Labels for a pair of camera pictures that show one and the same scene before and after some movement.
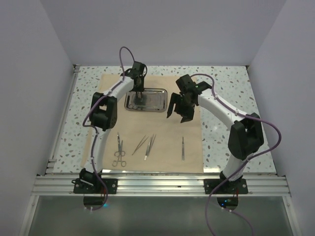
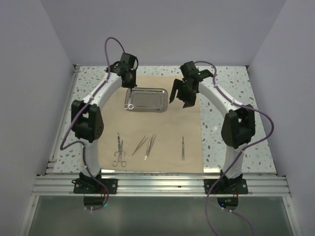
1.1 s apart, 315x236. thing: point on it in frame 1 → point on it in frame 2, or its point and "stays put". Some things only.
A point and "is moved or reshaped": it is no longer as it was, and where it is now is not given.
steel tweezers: x=152 y=140 stays put
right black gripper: x=187 y=115 → x=189 y=101
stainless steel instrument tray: x=152 y=99 stays put
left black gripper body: x=140 y=87 → x=132 y=82
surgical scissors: x=132 y=95 is moved or reshaped
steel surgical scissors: x=119 y=152 stays put
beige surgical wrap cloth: x=150 y=141 stays put
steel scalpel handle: x=182 y=150 stays put
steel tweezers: x=141 y=143 stays put
